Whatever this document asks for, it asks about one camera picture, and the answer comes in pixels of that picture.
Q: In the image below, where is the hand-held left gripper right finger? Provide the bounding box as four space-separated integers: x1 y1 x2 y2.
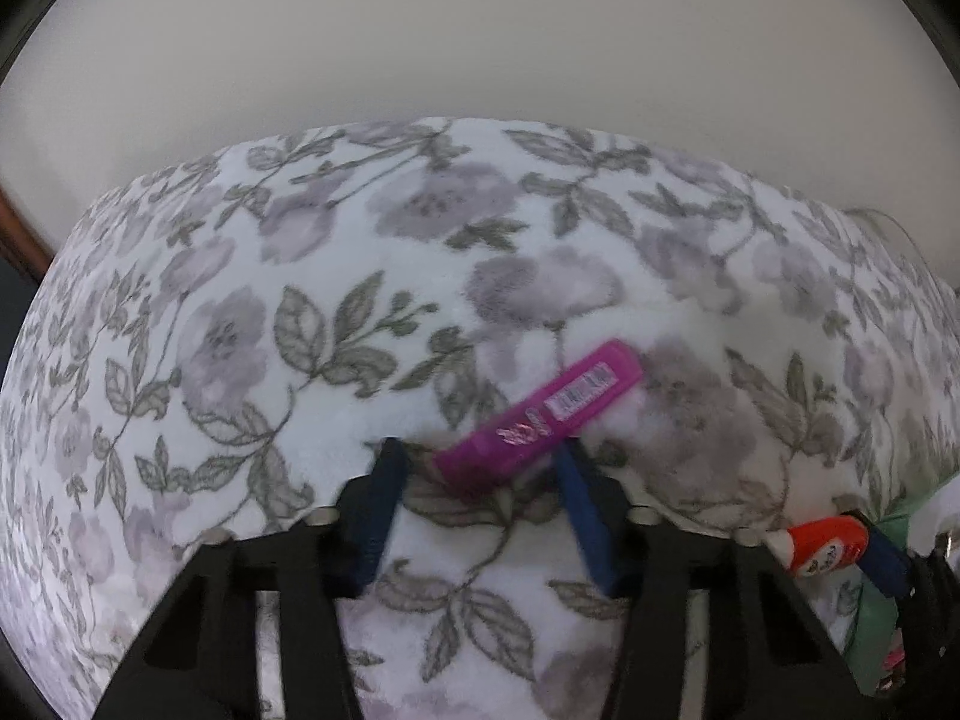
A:
555 441 871 720

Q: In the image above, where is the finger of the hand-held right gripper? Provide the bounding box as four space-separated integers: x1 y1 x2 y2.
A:
851 514 912 599

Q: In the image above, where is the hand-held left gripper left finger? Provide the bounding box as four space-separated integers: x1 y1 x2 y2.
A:
94 439 412 720

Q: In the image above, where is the green container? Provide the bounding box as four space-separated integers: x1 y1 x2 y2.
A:
844 476 960 698

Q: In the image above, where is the red and white small bottle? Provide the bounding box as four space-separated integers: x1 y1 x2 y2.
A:
765 514 871 578

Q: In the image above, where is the magenta lip balm tube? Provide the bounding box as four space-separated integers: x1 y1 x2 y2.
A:
433 340 643 497

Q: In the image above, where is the floral printed blanket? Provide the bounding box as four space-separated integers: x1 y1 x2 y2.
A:
0 116 960 720

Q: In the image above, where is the dark wooden furniture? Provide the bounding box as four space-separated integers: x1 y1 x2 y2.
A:
0 187 53 293

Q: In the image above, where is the thin grey cable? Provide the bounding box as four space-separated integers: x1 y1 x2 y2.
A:
847 208 935 271

